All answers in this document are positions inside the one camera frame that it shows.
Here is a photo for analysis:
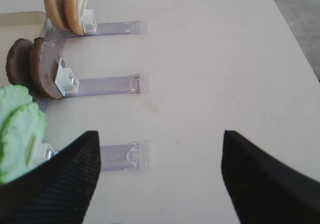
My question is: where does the white pusher block bun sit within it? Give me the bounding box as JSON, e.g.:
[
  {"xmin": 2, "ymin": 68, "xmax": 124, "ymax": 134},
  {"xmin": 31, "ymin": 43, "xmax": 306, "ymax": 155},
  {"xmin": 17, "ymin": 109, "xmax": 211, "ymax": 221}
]
[{"xmin": 81, "ymin": 0, "xmax": 97, "ymax": 34}]

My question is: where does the white pusher block patty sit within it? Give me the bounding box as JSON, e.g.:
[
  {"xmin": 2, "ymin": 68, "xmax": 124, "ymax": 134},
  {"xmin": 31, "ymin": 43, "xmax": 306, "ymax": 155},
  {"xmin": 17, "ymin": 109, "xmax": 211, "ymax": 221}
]
[{"xmin": 54, "ymin": 58, "xmax": 80, "ymax": 97}]

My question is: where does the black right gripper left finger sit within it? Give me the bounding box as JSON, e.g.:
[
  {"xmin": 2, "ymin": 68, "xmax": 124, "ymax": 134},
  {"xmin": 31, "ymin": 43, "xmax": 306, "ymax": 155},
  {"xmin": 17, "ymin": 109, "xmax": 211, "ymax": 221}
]
[{"xmin": 0, "ymin": 131, "xmax": 101, "ymax": 224}]

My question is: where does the brown meat patty outer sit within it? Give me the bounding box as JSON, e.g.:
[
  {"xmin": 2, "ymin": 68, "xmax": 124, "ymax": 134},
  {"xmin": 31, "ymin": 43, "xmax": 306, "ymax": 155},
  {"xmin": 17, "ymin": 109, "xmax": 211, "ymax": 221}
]
[{"xmin": 29, "ymin": 37, "xmax": 66, "ymax": 100}]

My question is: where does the green lettuce leaf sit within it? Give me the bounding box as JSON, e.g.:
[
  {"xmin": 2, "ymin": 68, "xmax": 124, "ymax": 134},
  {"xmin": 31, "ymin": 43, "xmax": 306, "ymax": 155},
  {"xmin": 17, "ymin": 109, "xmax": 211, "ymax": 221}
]
[
  {"xmin": 0, "ymin": 103, "xmax": 48, "ymax": 185},
  {"xmin": 0, "ymin": 84, "xmax": 33, "ymax": 132}
]

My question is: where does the cream rectangular metal tray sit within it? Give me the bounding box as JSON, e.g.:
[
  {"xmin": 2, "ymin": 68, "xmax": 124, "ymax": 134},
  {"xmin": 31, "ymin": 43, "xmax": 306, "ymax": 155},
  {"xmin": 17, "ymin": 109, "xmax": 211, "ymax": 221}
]
[{"xmin": 0, "ymin": 11, "xmax": 47, "ymax": 39}]

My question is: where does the bun slice top outer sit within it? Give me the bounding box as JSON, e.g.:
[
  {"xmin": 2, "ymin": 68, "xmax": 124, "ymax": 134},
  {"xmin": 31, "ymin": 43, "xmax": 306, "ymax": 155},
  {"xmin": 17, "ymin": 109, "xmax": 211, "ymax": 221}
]
[{"xmin": 64, "ymin": 0, "xmax": 86, "ymax": 35}]

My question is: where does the brown meat patty inner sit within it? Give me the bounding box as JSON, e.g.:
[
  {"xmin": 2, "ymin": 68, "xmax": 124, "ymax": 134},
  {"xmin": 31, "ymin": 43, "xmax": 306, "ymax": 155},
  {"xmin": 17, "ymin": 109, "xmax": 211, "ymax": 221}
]
[{"xmin": 5, "ymin": 38, "xmax": 34, "ymax": 88}]

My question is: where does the bun slice top inner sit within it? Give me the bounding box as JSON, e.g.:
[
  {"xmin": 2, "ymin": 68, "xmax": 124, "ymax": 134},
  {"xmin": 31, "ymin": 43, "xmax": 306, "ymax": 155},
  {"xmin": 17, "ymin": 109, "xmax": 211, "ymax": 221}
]
[{"xmin": 44, "ymin": 0, "xmax": 71, "ymax": 32}]

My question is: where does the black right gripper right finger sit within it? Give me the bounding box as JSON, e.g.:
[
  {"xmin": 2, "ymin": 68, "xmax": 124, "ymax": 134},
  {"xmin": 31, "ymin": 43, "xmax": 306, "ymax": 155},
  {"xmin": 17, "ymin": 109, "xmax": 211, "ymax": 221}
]
[{"xmin": 221, "ymin": 130, "xmax": 320, "ymax": 224}]

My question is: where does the clear rail patty holder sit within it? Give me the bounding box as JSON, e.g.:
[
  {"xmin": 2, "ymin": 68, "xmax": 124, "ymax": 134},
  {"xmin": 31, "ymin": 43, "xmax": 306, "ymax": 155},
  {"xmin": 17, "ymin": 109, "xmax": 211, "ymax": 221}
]
[{"xmin": 65, "ymin": 74, "xmax": 141, "ymax": 97}]

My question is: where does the bun slice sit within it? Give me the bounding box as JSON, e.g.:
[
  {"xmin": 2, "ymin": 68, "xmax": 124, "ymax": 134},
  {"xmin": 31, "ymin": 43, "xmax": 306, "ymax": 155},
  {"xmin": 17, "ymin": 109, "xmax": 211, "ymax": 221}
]
[
  {"xmin": 44, "ymin": 0, "xmax": 71, "ymax": 32},
  {"xmin": 64, "ymin": 0, "xmax": 86, "ymax": 35}
]

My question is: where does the brown meat patty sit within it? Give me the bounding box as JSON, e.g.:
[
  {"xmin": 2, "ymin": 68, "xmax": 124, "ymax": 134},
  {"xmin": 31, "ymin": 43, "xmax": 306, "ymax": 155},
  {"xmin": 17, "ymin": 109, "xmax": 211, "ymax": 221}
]
[
  {"xmin": 29, "ymin": 37, "xmax": 66, "ymax": 100},
  {"xmin": 5, "ymin": 38, "xmax": 34, "ymax": 88}
]

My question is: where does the white pusher block lettuce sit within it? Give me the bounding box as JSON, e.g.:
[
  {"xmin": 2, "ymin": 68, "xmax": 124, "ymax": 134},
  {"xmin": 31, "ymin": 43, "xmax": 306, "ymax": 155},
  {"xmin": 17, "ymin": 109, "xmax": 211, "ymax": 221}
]
[{"xmin": 27, "ymin": 135, "xmax": 58, "ymax": 169}]

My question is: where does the clear rail lettuce holder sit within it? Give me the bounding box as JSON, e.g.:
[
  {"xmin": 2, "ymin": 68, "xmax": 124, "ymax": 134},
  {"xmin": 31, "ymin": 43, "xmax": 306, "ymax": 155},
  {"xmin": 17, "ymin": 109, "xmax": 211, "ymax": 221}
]
[{"xmin": 53, "ymin": 139, "xmax": 153, "ymax": 172}]

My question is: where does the clear rail bun holder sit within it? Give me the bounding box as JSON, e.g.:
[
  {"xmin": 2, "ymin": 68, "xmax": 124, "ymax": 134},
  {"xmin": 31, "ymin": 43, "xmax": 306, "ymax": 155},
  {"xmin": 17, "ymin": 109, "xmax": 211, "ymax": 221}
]
[{"xmin": 64, "ymin": 20, "xmax": 141, "ymax": 37}]

